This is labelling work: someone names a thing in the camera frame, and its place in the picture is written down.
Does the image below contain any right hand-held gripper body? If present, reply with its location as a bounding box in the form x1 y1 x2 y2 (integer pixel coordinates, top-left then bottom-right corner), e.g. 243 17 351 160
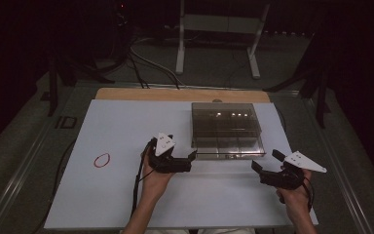
258 150 328 191

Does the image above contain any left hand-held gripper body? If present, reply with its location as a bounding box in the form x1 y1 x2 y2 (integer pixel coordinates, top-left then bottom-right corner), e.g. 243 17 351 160
146 131 193 175

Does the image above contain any smoky transparent divided drawer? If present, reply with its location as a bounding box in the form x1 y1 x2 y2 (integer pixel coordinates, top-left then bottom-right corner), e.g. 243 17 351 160
192 136 267 161

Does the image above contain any smoky transparent storage box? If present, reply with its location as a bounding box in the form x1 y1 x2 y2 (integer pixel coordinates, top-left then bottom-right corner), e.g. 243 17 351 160
190 101 263 154

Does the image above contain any red rubber band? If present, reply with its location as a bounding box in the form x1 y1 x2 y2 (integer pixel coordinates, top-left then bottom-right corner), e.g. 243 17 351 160
93 152 112 170

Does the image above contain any person's right hand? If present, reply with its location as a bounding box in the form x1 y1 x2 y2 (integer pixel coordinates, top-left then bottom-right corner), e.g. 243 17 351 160
275 169 314 211

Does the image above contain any person's left hand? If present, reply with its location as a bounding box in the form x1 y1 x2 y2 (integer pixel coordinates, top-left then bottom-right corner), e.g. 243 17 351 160
140 152 177 199

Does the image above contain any white table mat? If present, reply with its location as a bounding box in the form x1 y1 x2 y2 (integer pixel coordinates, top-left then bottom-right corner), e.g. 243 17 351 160
43 98 319 230

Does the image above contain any black stand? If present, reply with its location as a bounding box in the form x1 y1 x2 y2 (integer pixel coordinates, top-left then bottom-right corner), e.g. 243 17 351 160
47 48 116 118
262 32 333 130

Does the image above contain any white metal stand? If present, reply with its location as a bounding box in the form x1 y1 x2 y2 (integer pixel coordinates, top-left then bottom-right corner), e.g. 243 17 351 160
174 0 272 80

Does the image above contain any right hand-held gripper cable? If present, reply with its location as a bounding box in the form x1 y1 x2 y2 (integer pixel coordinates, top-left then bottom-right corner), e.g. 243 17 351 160
300 176 315 213

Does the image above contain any hand-held gripper cable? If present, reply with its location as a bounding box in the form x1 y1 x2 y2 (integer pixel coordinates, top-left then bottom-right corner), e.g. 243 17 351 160
300 176 315 213
131 140 155 218

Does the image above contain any left hand-held gripper cable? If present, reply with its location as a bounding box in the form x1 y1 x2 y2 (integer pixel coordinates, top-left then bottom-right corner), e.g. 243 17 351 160
131 140 155 218

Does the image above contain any black floor cable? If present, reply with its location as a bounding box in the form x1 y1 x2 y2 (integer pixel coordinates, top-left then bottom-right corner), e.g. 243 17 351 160
126 52 151 90

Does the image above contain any white floor cable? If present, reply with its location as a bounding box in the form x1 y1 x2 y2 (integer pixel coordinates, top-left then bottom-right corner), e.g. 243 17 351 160
130 37 187 88

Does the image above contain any black rectangular floor frame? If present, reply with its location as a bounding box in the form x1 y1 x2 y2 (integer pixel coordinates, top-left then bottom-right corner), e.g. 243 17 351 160
55 115 78 130

